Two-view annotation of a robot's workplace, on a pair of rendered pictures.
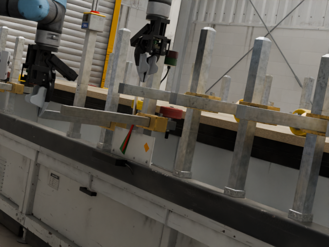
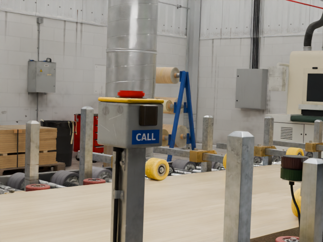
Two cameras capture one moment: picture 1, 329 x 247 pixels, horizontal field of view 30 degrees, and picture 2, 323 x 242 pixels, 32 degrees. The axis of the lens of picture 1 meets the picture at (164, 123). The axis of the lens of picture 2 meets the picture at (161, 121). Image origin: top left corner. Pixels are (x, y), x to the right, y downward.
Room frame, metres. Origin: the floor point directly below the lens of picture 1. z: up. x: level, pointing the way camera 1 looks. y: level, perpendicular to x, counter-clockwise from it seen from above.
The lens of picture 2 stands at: (2.61, 1.19, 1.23)
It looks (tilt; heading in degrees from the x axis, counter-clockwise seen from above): 3 degrees down; 263
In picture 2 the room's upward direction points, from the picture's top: 2 degrees clockwise
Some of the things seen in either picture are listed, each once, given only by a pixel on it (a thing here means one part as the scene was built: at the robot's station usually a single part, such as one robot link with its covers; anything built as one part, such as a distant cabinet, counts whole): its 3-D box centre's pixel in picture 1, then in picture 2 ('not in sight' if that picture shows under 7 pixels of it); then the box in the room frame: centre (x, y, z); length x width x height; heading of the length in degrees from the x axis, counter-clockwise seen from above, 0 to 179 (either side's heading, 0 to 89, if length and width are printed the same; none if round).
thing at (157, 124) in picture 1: (151, 121); not in sight; (2.13, 0.05, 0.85); 0.13 x 0.06 x 0.05; 36
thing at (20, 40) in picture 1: (13, 83); not in sight; (3.15, 0.80, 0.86); 0.03 x 0.03 x 0.48; 36
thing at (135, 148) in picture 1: (131, 145); not in sight; (2.15, 0.10, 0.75); 0.26 x 0.01 x 0.10; 36
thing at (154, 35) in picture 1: (154, 36); not in sight; (1.98, 0.08, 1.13); 0.09 x 0.08 x 0.12; 35
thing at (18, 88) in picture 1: (13, 87); not in sight; (3.14, 0.79, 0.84); 0.13 x 0.06 x 0.05; 36
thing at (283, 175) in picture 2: (168, 61); (294, 173); (2.17, 0.02, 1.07); 0.06 x 0.06 x 0.02
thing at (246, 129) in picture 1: (247, 121); not in sight; (1.74, -0.23, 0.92); 0.03 x 0.03 x 0.48; 36
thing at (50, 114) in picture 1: (93, 121); not in sight; (2.26, 0.26, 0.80); 0.43 x 0.03 x 0.04; 126
